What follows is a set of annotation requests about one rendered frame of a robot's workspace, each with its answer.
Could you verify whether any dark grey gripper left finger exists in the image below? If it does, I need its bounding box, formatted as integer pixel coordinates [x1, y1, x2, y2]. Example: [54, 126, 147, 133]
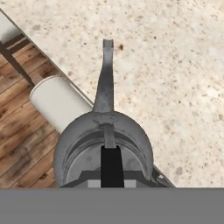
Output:
[59, 170, 102, 189]

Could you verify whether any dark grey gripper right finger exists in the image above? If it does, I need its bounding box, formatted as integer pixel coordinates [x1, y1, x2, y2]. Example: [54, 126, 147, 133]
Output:
[123, 170, 171, 189]

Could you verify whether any white stool with dark frame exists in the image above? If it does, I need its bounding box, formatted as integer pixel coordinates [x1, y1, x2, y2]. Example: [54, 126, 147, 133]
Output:
[0, 11, 36, 88]

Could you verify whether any grey metal kettle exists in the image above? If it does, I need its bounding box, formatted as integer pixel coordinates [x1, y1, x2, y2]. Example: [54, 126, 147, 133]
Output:
[52, 38, 155, 189]

